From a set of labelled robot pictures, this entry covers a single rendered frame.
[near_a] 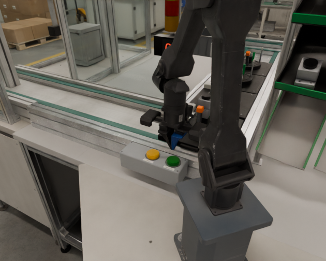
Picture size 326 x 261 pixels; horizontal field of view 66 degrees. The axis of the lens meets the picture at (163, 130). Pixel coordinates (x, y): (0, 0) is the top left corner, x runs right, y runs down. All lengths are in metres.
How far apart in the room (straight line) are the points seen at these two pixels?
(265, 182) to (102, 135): 0.58
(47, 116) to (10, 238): 1.08
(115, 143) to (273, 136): 0.52
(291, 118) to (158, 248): 0.52
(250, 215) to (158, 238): 0.28
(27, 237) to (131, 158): 1.28
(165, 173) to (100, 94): 0.62
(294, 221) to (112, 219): 0.51
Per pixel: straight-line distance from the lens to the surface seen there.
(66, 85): 1.40
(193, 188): 0.55
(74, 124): 1.02
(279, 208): 0.84
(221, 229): 0.50
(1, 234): 2.05
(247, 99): 1.16
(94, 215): 0.78
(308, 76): 0.70
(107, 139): 0.93
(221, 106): 0.42
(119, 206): 0.79
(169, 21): 0.95
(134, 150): 0.81
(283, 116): 0.83
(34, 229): 1.98
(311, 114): 0.83
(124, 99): 1.17
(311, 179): 0.99
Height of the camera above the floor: 1.46
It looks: 33 degrees down
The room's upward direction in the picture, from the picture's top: straight up
